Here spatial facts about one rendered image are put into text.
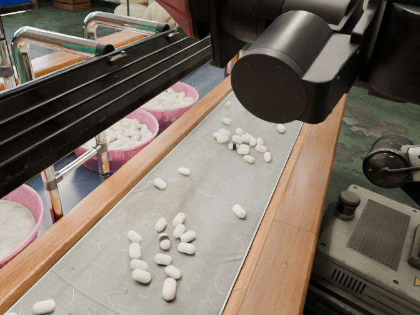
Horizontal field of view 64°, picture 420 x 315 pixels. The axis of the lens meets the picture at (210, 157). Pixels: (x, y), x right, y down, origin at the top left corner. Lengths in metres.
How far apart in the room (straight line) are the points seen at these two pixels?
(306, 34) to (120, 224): 0.57
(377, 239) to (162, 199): 0.74
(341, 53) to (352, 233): 1.01
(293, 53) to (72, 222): 0.57
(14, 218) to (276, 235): 0.53
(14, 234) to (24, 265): 0.12
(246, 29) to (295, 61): 0.10
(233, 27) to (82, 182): 0.72
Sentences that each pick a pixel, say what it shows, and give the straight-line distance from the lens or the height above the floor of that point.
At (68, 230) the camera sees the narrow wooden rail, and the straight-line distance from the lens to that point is 0.70.
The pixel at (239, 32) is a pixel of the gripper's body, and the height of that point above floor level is 1.18.
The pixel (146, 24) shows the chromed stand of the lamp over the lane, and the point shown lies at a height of 1.12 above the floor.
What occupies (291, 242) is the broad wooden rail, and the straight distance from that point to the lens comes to 0.69.
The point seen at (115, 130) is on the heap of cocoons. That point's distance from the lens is 1.06.
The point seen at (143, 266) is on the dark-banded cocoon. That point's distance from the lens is 0.63.
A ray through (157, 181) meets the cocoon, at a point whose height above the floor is 0.76.
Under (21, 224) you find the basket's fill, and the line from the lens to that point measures 0.79.
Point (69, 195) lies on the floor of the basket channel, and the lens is 0.92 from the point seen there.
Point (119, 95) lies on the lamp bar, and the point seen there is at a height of 1.07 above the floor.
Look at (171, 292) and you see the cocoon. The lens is 0.59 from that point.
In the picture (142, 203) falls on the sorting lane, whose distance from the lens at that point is 0.77.
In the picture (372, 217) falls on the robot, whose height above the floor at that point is 0.48.
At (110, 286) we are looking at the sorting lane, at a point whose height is 0.74.
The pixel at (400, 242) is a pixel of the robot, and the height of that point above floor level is 0.47.
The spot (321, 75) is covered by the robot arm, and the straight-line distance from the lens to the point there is 0.22.
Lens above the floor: 1.25
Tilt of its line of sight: 33 degrees down
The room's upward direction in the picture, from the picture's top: 6 degrees clockwise
